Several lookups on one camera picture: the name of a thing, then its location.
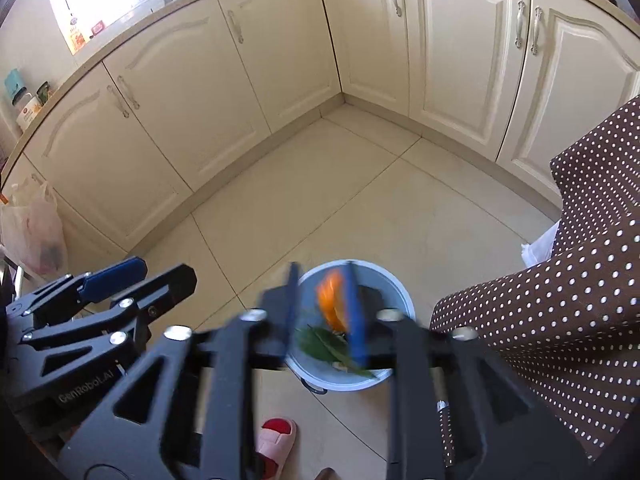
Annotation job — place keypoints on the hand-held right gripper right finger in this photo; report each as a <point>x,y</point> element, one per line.
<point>356,310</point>

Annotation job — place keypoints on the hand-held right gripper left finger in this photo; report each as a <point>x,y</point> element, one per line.
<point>291,300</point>

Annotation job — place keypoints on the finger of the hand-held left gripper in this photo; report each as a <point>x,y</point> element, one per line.
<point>112,274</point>
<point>165,285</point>

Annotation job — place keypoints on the orange peel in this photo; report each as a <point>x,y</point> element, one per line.
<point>330,302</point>

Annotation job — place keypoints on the green leaf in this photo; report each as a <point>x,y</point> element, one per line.
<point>325,350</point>

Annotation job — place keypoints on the light blue plastic bucket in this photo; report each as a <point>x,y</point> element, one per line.
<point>320,375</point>

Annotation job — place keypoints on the translucent white plastic bag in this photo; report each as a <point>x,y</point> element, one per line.
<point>30,230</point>

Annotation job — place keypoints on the pink slipper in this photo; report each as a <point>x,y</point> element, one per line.
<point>275,442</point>

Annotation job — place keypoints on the white lid jar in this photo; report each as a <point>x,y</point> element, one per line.
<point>27,112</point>

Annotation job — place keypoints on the small green packet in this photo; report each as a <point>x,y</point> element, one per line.
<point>44,92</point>

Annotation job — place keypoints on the white cloth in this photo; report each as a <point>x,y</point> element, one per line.
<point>542,247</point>

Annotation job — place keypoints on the cream lower kitchen cabinets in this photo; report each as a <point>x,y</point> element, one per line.
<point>200,85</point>

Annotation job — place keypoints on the teal box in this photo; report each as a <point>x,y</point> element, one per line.
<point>15,82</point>

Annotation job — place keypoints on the brown polka dot tablecloth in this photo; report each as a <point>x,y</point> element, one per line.
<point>575,285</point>

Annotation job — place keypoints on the orange label bottle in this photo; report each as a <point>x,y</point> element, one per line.
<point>76,35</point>

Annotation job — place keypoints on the small red jar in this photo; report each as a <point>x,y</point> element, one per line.
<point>97,25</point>

